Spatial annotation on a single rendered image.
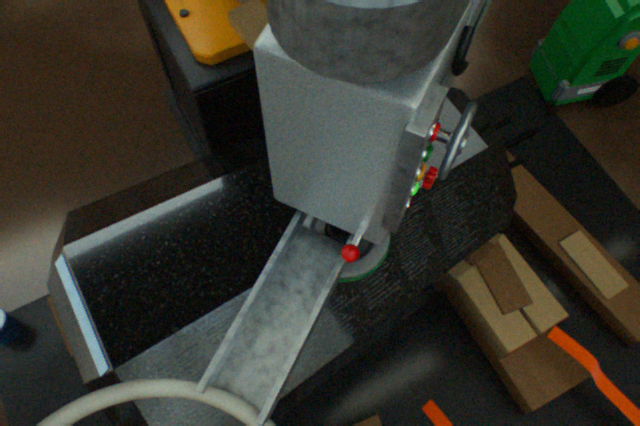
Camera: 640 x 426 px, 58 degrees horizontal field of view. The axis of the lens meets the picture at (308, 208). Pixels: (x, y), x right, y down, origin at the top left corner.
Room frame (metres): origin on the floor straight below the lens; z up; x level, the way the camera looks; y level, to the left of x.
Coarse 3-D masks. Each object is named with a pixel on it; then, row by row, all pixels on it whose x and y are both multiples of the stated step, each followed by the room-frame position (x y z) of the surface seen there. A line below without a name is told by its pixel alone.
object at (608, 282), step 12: (564, 240) 0.79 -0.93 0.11; (576, 240) 0.79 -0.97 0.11; (588, 240) 0.79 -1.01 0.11; (576, 252) 0.74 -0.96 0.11; (588, 252) 0.74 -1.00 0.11; (576, 264) 0.70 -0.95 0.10; (588, 264) 0.70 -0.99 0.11; (600, 264) 0.69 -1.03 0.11; (588, 276) 0.65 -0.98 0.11; (600, 276) 0.65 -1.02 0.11; (612, 276) 0.65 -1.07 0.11; (600, 288) 0.61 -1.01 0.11; (612, 288) 0.60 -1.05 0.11; (624, 288) 0.60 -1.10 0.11
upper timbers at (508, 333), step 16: (512, 256) 0.69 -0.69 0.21; (464, 272) 0.64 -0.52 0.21; (480, 272) 0.64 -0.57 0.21; (528, 272) 0.64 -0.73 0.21; (464, 288) 0.59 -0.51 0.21; (480, 288) 0.58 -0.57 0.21; (528, 288) 0.58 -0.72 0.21; (544, 288) 0.58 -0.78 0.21; (464, 304) 0.55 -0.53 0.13; (480, 304) 0.53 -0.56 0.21; (496, 304) 0.53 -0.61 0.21; (544, 304) 0.52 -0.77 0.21; (480, 320) 0.49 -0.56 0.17; (496, 320) 0.47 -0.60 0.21; (512, 320) 0.47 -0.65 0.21; (528, 320) 0.48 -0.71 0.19; (544, 320) 0.47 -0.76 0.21; (560, 320) 0.47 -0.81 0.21; (496, 336) 0.42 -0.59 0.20; (512, 336) 0.42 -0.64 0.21; (528, 336) 0.42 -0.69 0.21; (496, 352) 0.39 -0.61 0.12; (512, 352) 0.39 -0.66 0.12
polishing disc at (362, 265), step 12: (312, 216) 0.56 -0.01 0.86; (312, 228) 0.53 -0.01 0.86; (384, 240) 0.50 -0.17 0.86; (360, 252) 0.47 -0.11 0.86; (372, 252) 0.47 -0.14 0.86; (384, 252) 0.47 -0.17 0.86; (348, 264) 0.44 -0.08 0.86; (360, 264) 0.44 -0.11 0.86; (372, 264) 0.44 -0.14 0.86; (348, 276) 0.41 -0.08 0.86
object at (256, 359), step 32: (288, 256) 0.39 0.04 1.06; (320, 256) 0.39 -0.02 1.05; (256, 288) 0.31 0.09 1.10; (288, 288) 0.32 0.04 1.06; (320, 288) 0.32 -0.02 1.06; (256, 320) 0.27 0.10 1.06; (288, 320) 0.27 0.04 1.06; (224, 352) 0.20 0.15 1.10; (256, 352) 0.21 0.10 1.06; (288, 352) 0.21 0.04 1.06; (224, 384) 0.16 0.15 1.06; (256, 384) 0.16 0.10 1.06
